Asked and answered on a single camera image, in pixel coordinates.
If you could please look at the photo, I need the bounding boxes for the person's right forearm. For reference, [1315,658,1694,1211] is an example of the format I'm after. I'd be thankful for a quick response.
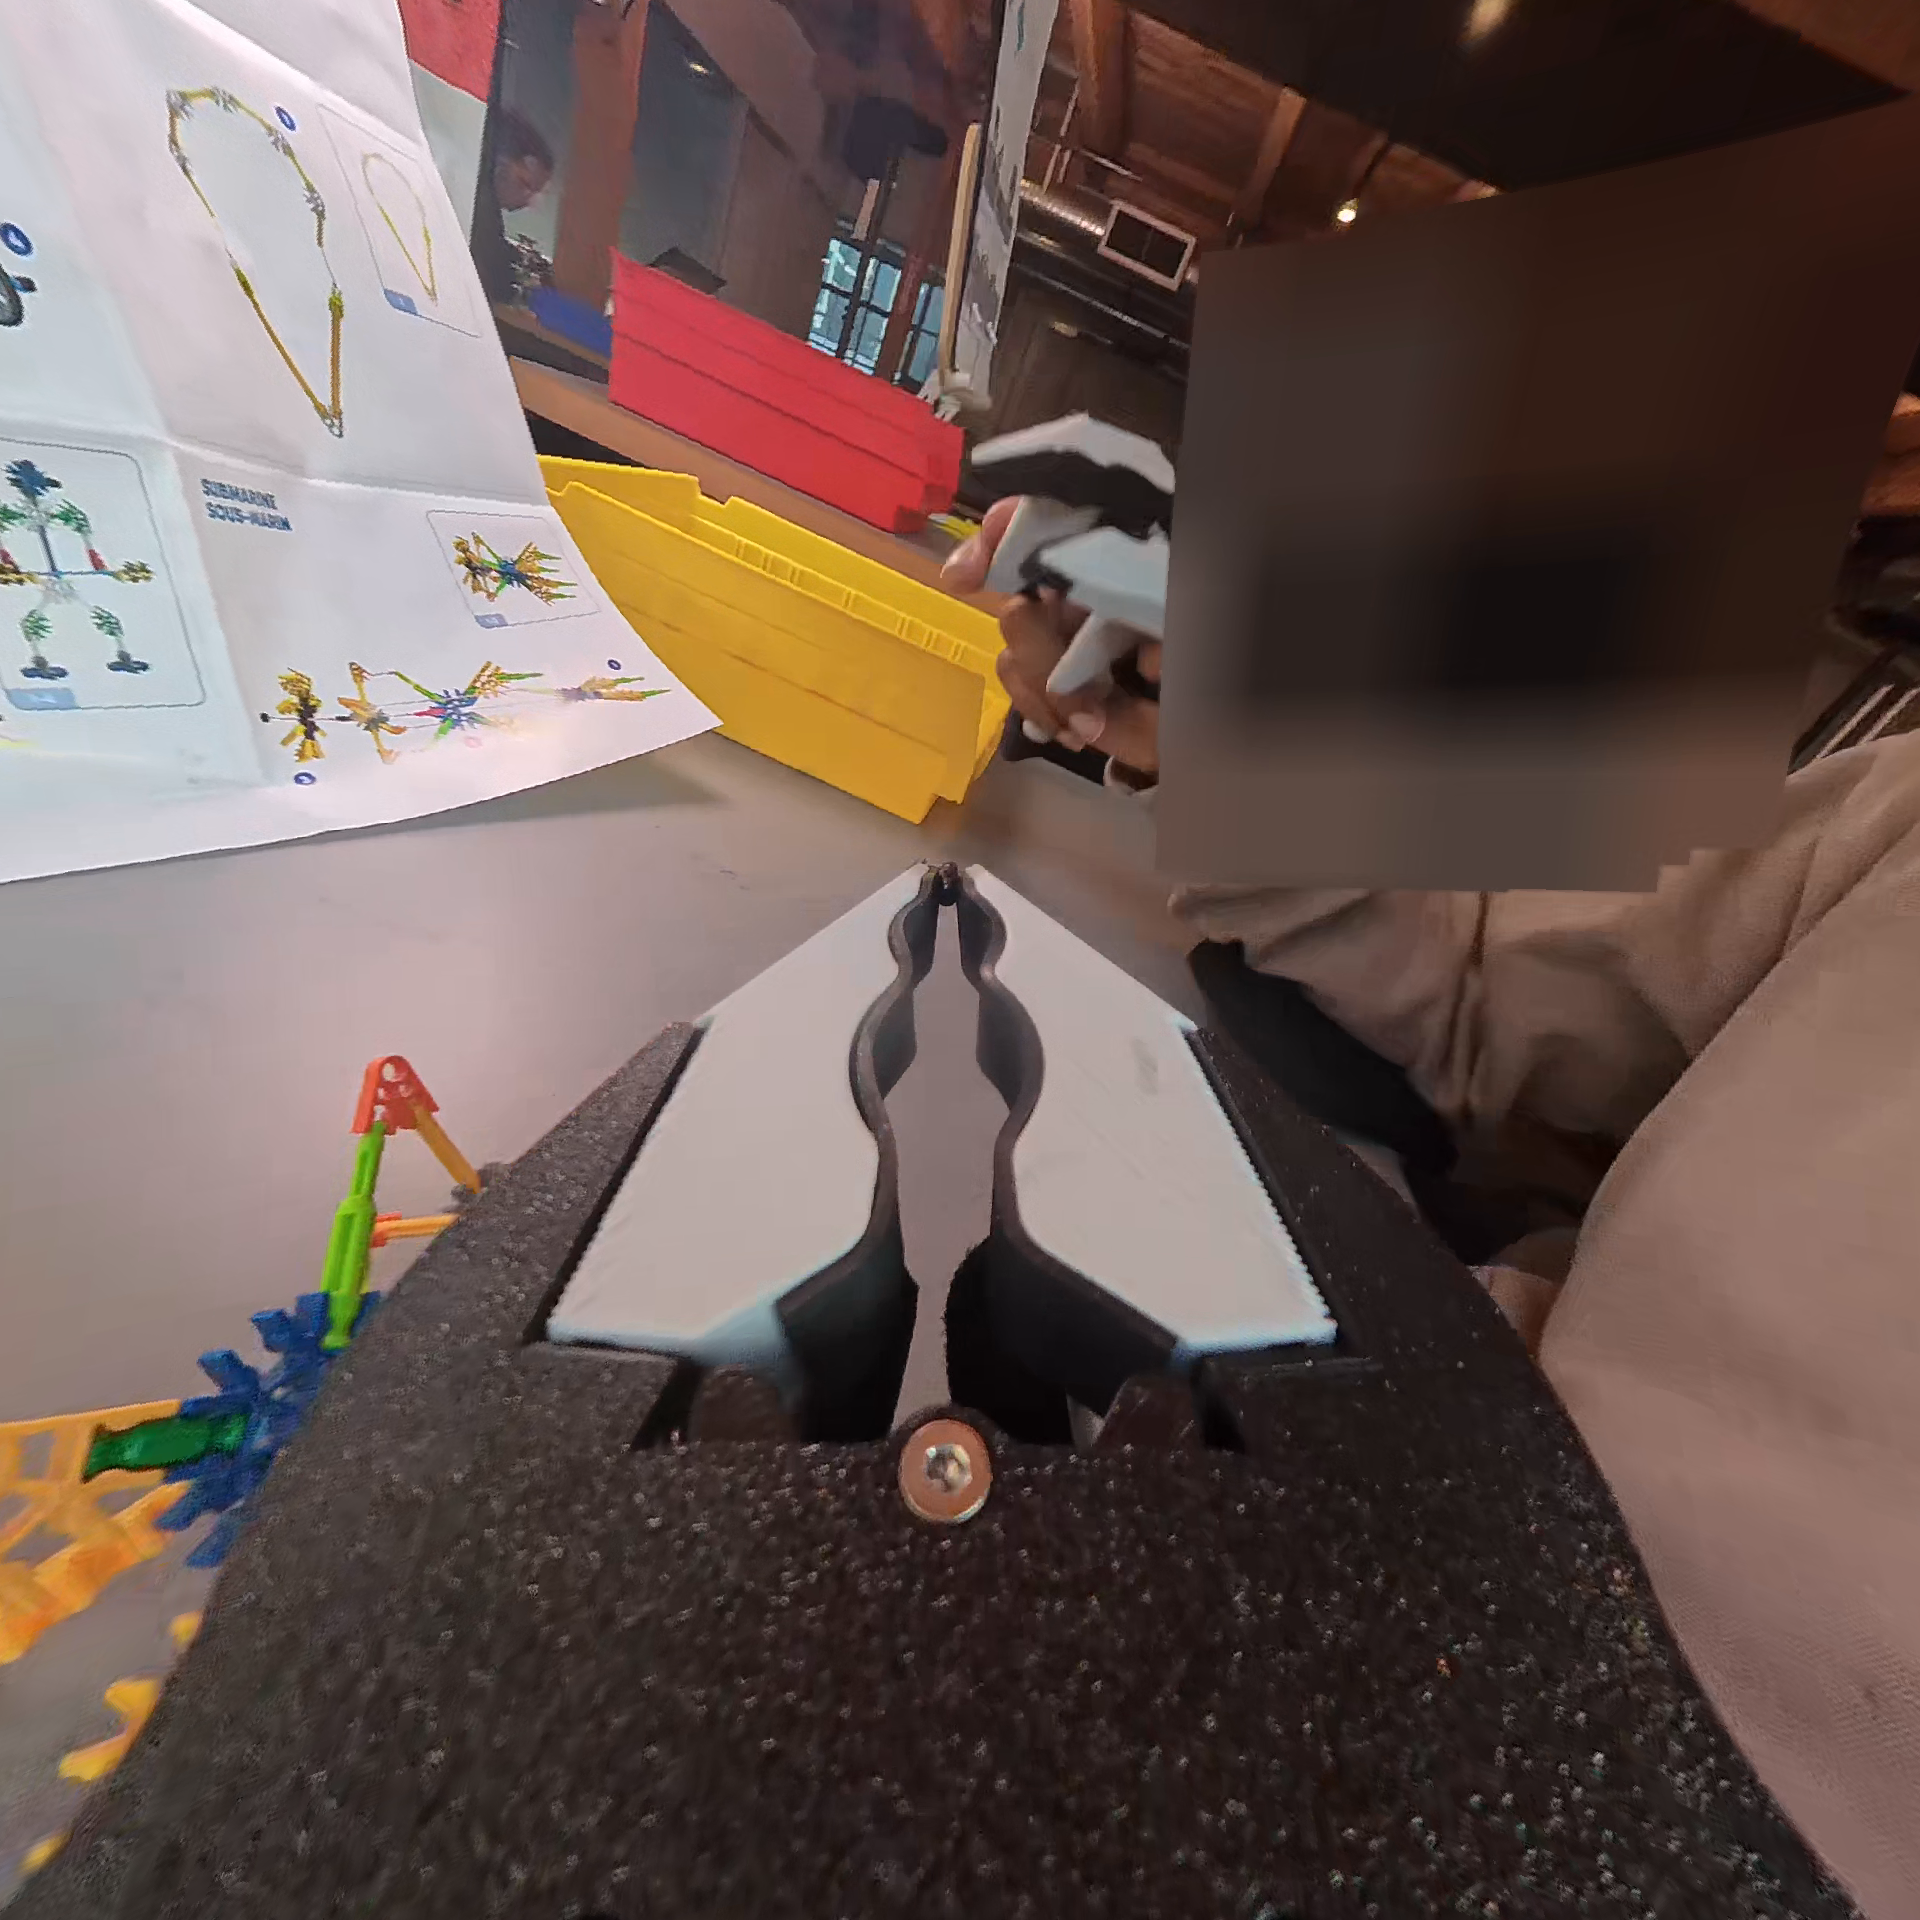
[1171,856,1728,1142]

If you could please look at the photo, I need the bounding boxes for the dark framed window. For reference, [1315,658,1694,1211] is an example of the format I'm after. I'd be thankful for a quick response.
[808,237,951,378]

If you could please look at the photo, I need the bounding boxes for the wall air vent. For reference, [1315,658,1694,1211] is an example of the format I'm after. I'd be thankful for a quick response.
[1101,200,1200,282]

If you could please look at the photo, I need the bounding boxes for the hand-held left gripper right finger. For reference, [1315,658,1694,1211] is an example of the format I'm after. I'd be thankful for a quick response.
[959,870,1339,1433]

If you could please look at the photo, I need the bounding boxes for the grey desk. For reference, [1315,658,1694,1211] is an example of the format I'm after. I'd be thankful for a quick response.
[0,728,1202,1728]

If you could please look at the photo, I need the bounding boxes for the red storage bin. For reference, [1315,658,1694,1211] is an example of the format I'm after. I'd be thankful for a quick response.
[608,251,970,538]

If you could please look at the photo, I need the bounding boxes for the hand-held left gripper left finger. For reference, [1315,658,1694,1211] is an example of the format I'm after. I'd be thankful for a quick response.
[547,870,941,1433]

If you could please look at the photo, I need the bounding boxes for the hanging white banner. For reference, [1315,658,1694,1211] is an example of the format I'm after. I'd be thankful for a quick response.
[949,0,1062,413]

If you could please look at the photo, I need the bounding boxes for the person's right hand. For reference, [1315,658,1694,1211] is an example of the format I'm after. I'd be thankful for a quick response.
[941,502,1163,789]

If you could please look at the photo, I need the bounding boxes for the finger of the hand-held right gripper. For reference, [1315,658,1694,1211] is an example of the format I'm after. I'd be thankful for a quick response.
[1035,528,1172,644]
[972,417,1176,506]

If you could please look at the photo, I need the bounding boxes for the colourful toy construction model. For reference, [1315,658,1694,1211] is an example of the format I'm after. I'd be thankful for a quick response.
[0,1054,485,1876]

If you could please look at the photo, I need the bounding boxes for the printed instruction sheet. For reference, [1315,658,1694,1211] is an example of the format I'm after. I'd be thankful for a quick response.
[0,0,725,888]

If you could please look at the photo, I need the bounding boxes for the black chair armrest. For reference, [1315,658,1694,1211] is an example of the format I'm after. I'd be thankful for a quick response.
[1191,942,1578,1268]

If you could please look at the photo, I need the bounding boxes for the person's brown hoodie torso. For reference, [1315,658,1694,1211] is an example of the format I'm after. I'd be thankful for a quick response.
[1476,737,1920,1920]

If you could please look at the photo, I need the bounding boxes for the yellow storage bin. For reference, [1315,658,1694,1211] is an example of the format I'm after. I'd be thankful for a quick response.
[539,456,1016,825]

